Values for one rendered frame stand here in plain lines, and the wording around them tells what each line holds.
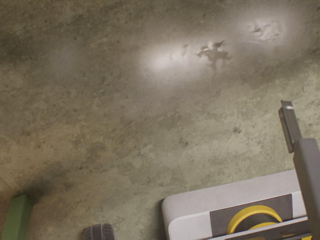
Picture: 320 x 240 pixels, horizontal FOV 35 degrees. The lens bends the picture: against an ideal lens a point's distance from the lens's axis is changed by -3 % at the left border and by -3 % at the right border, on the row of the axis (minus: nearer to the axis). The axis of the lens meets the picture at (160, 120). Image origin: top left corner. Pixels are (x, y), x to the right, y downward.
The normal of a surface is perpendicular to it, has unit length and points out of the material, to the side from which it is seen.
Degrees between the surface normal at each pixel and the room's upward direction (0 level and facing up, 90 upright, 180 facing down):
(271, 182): 90
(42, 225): 0
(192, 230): 0
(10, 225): 90
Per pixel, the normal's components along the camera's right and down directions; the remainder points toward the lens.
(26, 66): 0.14, 0.32
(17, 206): -0.29, -0.89
